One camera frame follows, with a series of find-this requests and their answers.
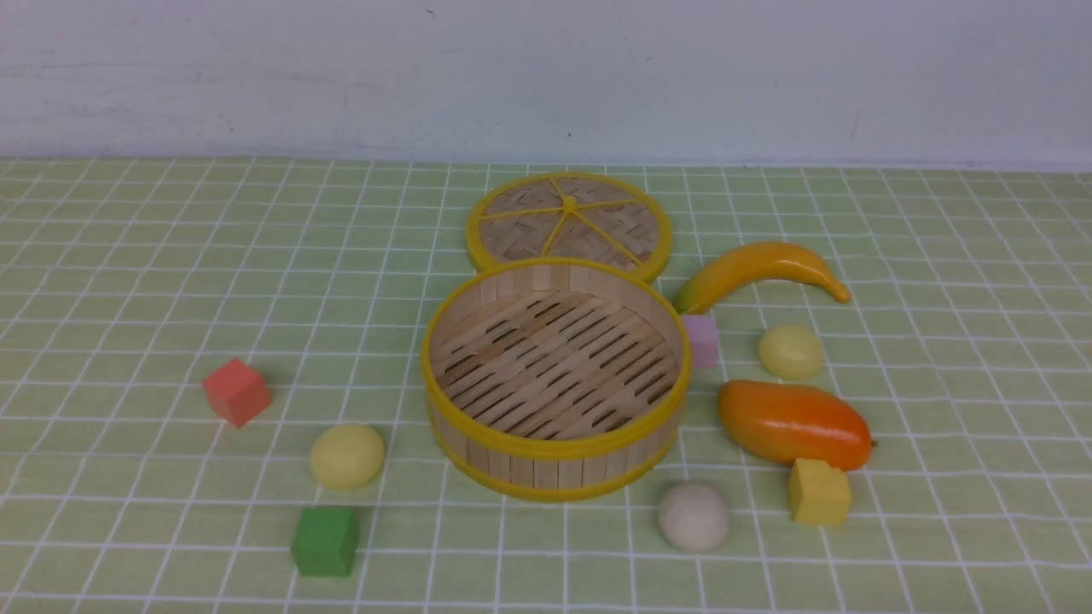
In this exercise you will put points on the green cube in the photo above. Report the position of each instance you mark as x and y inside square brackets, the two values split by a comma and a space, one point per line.
[325, 541]

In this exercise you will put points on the yellow bun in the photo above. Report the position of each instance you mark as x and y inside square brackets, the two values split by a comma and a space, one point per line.
[347, 456]
[791, 352]

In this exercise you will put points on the white bun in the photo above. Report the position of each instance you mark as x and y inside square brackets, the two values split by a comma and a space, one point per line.
[694, 516]

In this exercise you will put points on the yellow toy banana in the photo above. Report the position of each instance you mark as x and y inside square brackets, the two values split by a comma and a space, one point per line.
[756, 262]

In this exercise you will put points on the bamboo steamer tray yellow rim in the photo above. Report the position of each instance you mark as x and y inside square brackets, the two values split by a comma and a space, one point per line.
[555, 379]

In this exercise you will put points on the orange toy mango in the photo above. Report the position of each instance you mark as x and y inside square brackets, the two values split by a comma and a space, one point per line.
[781, 423]

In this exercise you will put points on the bamboo steamer lid yellow rim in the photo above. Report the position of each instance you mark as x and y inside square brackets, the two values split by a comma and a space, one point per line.
[570, 214]

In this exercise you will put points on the yellow cube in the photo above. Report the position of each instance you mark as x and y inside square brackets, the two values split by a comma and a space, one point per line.
[818, 493]

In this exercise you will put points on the pink foam cube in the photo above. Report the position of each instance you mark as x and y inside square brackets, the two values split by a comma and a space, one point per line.
[704, 340]

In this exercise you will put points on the red cube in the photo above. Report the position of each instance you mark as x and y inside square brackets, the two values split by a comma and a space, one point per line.
[236, 392]

